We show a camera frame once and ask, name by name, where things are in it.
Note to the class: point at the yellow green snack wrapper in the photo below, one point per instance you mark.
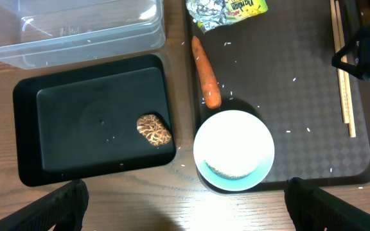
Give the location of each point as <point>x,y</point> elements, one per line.
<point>239,10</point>

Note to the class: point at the crumpled aluminium foil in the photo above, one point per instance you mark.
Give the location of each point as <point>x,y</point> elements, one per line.
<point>207,14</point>

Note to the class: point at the right wooden chopstick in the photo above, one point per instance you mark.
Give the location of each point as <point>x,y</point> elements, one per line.
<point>351,124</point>

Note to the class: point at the wooden chopstick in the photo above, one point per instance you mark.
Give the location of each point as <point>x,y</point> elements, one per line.
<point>351,124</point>
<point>341,79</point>

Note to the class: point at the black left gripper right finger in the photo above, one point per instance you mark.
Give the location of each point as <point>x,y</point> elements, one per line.
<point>311,208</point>

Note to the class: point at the orange carrot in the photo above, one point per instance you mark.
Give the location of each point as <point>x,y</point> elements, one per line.
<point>208,81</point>

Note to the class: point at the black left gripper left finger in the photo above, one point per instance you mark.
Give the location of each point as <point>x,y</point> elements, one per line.
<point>62,209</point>

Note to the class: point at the brown shiitake mushroom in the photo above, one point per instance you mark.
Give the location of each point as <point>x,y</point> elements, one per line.
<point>153,130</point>

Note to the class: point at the clear plastic bin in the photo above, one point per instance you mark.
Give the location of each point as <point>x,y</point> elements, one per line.
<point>46,33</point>

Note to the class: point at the black tray bin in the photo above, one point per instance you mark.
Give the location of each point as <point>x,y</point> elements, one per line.
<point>83,123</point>

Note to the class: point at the light blue rice bowl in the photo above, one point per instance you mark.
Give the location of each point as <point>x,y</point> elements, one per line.
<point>233,150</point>

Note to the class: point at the left wooden chopstick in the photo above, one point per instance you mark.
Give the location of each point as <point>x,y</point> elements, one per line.
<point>341,79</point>

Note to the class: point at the brown serving tray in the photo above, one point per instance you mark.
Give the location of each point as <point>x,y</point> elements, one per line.
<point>277,66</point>

